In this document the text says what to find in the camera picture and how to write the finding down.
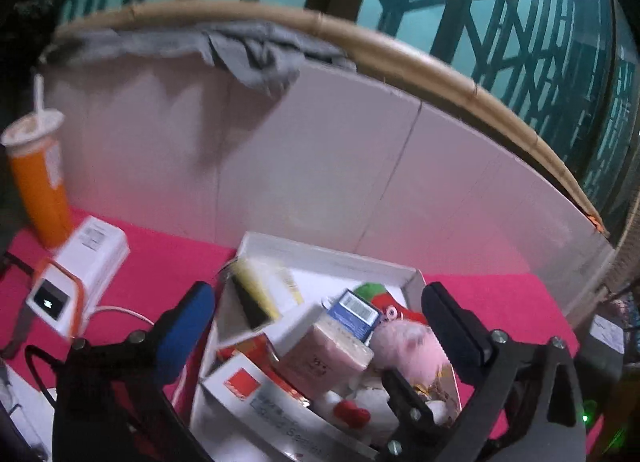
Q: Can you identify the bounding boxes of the white sheet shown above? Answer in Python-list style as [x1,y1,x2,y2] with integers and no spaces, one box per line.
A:
[0,361,57,462]

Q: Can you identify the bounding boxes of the blue medicine box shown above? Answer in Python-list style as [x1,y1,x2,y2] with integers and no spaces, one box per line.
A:
[326,289,379,344]

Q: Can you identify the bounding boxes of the bamboo rail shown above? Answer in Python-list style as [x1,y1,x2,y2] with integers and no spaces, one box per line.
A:
[39,0,607,236]

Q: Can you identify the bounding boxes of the white orange device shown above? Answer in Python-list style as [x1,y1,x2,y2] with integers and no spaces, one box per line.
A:
[25,215,132,341]

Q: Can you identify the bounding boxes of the red tablecloth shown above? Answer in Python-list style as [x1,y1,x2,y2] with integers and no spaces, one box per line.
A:
[0,207,603,462]

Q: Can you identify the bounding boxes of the small red box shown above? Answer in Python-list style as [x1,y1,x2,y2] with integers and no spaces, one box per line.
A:
[216,333,282,369]

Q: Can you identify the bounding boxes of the yellow white box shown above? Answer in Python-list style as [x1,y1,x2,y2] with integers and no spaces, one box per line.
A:
[231,259,307,331]

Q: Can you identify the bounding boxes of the grey cloth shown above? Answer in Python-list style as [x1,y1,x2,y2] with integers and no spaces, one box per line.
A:
[74,21,357,89]

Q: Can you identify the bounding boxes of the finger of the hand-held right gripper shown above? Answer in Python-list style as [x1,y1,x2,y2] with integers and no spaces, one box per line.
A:
[381,368,441,454]

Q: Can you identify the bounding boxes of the pink pig plush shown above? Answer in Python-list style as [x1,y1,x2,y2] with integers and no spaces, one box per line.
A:
[369,321,449,384]

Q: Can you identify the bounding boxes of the orange cup with straw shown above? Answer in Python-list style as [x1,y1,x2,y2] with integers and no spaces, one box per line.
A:
[0,73,74,250]

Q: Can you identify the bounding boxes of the white cardboard tray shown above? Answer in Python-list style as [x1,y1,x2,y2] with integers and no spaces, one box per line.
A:
[189,231,464,462]

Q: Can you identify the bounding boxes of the white plush toy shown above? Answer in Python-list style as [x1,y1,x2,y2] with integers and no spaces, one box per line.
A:
[320,384,451,432]

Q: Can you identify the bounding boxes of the white cable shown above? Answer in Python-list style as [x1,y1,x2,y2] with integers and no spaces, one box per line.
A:
[81,305,157,326]

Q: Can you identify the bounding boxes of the red strawberry plush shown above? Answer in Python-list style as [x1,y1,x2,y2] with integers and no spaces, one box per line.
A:
[354,281,427,324]

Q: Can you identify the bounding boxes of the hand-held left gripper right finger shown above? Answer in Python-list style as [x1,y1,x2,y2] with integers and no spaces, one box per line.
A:
[421,281,587,462]

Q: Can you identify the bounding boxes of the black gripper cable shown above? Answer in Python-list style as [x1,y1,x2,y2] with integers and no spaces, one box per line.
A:
[23,343,64,406]

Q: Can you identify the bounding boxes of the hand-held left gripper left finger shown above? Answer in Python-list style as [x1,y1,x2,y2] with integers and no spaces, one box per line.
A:
[52,281,217,462]

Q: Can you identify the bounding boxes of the white box with red square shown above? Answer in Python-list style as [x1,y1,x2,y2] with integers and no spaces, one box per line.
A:
[199,356,377,462]

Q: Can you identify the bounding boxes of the pink box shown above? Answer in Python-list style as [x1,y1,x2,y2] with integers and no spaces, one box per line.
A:
[279,317,376,400]

